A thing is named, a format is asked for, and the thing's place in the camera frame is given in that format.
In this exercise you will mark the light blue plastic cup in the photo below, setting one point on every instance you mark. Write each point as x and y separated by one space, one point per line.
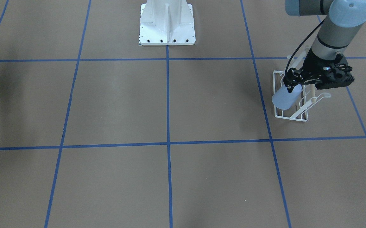
284 100

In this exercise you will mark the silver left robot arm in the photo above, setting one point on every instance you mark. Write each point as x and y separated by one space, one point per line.
343 20

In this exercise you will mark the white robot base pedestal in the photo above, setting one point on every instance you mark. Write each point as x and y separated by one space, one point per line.
166 22

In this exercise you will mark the white wire cup holder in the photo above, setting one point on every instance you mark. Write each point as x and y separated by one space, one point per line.
306 99

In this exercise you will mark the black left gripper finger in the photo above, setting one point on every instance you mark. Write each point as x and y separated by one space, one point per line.
292 80

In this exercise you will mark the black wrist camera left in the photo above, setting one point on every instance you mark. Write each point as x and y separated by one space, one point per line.
331 81

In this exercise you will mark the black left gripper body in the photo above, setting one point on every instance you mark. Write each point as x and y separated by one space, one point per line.
312 61

